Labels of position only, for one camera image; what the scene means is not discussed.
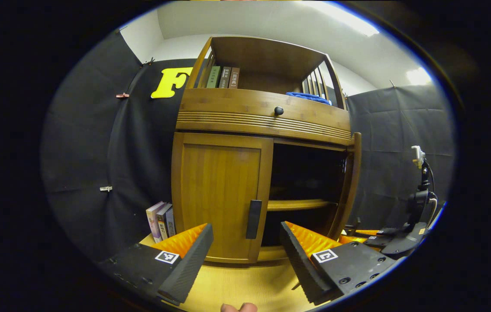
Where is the pale purple book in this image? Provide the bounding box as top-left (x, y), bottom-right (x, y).
top-left (146, 201), bottom-right (166, 243)

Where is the wooden shoe cabinet door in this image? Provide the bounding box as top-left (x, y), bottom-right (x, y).
top-left (171, 132), bottom-right (274, 264)
top-left (328, 132), bottom-right (362, 240)

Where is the wooden double-door shoe cabinet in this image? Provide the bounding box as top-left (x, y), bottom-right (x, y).
top-left (171, 36), bottom-right (362, 264)

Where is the ceiling light panel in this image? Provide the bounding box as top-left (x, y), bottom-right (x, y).
top-left (406, 67), bottom-right (432, 86)

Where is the wooden drawer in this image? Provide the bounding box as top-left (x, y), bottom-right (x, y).
top-left (175, 88), bottom-right (353, 146)

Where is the black door handle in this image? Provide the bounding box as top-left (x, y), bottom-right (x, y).
top-left (246, 200), bottom-right (262, 240)

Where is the blue towel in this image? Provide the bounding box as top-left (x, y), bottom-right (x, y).
top-left (286, 91), bottom-right (333, 106)

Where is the dark book with yellow print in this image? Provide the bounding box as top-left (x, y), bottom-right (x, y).
top-left (157, 204), bottom-right (172, 240)

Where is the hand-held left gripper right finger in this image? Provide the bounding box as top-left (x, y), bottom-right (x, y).
top-left (280, 221), bottom-right (402, 304)

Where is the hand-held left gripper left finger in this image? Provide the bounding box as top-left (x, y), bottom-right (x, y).
top-left (98, 223), bottom-right (214, 304)

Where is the wooden inner shelf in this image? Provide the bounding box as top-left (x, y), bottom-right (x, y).
top-left (267, 199), bottom-right (337, 211)

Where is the black backdrop cloth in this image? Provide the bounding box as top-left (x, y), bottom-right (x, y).
top-left (41, 30), bottom-right (456, 263)

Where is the grey blue book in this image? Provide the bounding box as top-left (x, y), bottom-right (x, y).
top-left (165, 207), bottom-right (176, 237)

